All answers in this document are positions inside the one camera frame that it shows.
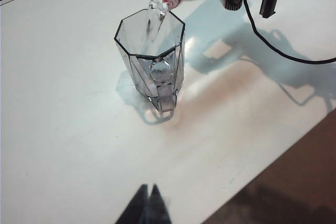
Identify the grey faceted glass mug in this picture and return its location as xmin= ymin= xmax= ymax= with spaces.
xmin=114 ymin=8 xmax=186 ymax=112

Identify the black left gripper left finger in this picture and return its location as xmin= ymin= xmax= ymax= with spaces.
xmin=114 ymin=184 xmax=150 ymax=224

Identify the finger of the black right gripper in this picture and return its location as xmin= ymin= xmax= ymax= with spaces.
xmin=259 ymin=0 xmax=279 ymax=19

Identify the black camera cable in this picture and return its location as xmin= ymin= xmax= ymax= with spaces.
xmin=243 ymin=0 xmax=336 ymax=65

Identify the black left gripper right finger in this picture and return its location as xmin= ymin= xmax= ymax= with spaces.
xmin=146 ymin=184 xmax=173 ymax=224

